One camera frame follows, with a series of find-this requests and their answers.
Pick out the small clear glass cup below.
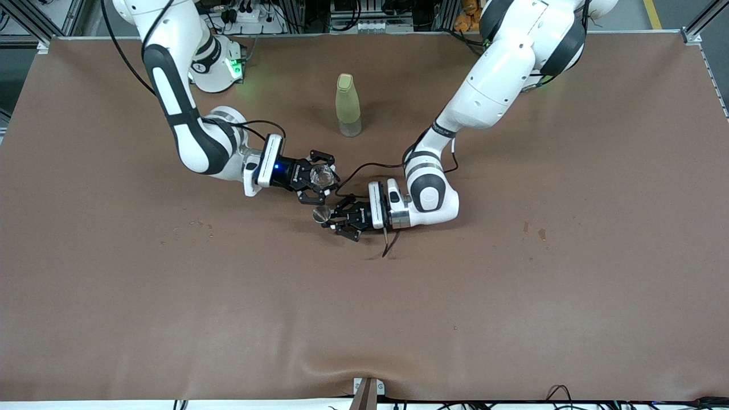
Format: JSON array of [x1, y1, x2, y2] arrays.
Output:
[[309, 164, 337, 191]]

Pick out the yellow-green water bottle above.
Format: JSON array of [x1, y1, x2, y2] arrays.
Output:
[[335, 73, 363, 138]]

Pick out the brown table cloth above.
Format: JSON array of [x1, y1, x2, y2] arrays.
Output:
[[0, 31, 729, 402]]

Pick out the grey electronics box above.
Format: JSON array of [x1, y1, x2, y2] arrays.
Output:
[[329, 0, 415, 34]]

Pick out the white power strip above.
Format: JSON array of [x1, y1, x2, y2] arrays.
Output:
[[219, 0, 285, 35]]

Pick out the orange snack bag pile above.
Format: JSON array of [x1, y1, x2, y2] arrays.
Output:
[[454, 0, 483, 32]]

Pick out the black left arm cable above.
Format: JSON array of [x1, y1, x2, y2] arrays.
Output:
[[336, 131, 459, 260]]

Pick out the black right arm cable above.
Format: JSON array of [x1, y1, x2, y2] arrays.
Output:
[[101, 0, 288, 149]]

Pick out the aluminium frame strut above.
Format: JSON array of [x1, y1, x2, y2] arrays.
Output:
[[282, 0, 313, 34], [436, 0, 461, 32]]

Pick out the silver mount bracket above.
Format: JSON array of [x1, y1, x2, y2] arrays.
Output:
[[353, 377, 386, 396]]

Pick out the brown mount bar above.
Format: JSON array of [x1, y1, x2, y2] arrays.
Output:
[[349, 379, 378, 410]]

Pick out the black arm base cable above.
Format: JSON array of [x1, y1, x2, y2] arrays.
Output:
[[441, 27, 485, 58]]

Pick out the aluminium corner frame post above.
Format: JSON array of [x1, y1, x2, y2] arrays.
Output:
[[681, 0, 729, 45], [0, 0, 86, 55]]

